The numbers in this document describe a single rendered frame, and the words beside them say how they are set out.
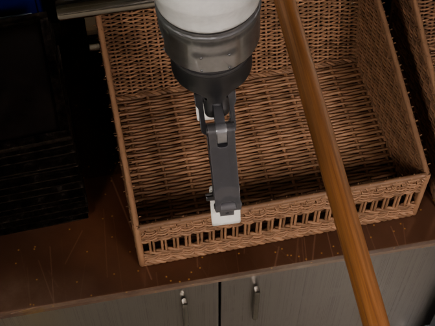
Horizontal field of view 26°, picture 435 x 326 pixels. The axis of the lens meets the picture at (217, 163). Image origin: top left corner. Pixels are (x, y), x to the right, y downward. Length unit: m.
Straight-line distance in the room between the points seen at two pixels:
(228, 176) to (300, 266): 0.96
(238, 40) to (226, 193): 0.17
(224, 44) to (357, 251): 0.42
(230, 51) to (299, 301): 1.25
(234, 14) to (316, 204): 1.00
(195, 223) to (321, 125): 0.54
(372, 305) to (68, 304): 0.83
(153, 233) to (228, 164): 0.83
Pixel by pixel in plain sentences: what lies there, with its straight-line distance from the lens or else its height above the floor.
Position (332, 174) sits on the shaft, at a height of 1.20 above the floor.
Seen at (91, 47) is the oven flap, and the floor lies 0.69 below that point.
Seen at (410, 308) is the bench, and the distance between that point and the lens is 2.19.
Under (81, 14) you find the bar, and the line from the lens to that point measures 1.39.
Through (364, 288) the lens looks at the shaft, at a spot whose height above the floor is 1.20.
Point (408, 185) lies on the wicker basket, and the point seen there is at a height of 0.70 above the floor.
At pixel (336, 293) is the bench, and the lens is 2.01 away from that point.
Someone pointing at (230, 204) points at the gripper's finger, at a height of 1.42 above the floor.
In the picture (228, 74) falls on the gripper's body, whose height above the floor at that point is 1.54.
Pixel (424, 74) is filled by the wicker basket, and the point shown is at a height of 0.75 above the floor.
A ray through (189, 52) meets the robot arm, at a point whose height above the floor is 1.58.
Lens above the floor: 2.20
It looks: 58 degrees down
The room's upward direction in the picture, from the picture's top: straight up
